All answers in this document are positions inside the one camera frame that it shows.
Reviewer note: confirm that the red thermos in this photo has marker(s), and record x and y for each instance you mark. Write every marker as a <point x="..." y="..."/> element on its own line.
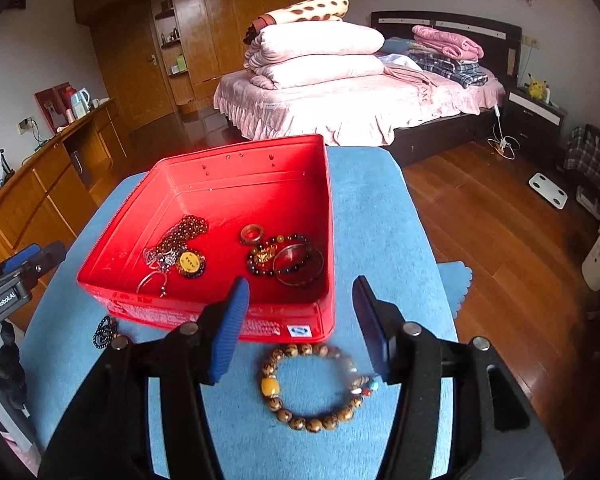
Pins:
<point x="70" y="105"/>

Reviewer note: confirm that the folded pink clothes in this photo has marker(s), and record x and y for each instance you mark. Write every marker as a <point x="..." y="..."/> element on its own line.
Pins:
<point x="445" y="42"/>

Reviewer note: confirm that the white bathroom scale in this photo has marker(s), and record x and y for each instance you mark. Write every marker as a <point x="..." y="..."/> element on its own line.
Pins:
<point x="550" y="190"/>

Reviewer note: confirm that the bed with pink sheet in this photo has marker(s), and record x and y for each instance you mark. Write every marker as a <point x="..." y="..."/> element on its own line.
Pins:
<point x="355" y="105"/>

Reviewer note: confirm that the white electric kettle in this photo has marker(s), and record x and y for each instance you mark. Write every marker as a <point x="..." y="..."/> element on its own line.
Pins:
<point x="82" y="102"/>

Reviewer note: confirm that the red board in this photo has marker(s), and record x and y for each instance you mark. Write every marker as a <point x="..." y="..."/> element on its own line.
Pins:
<point x="47" y="107"/>

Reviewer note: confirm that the dark nightstand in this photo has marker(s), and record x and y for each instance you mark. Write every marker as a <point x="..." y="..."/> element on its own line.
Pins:
<point x="535" y="120"/>

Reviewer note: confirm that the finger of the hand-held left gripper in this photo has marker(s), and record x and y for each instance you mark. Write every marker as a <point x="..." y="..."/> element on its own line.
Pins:
<point x="52" y="255"/>
<point x="22" y="256"/>

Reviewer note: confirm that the wooden sideboard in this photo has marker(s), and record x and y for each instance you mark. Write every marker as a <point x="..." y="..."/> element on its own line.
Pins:
<point x="45" y="180"/>

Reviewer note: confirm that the plaid bag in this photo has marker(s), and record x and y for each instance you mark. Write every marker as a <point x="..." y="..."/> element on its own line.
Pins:
<point x="592" y="160"/>

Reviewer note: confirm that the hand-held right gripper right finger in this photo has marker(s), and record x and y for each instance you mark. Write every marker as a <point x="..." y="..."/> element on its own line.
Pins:
<point x="372" y="332"/>

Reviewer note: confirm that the wall socket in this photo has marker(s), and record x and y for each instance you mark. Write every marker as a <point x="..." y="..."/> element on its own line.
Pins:
<point x="25" y="125"/>

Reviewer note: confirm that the wooden wardrobe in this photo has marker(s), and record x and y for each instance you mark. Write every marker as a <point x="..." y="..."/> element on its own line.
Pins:
<point x="230" y="20"/>

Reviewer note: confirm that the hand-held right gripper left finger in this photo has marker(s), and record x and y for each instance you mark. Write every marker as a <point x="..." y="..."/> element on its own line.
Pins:
<point x="227" y="340"/>

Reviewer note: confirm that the spotted cream blanket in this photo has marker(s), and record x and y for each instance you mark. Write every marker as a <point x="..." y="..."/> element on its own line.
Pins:
<point x="315" y="7"/>

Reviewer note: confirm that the red tin box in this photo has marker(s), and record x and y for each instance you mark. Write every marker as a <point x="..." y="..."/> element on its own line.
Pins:
<point x="220" y="200"/>

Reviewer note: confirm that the yellow plush toy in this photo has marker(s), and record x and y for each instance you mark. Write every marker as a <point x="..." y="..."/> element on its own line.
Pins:
<point x="536" y="87"/>

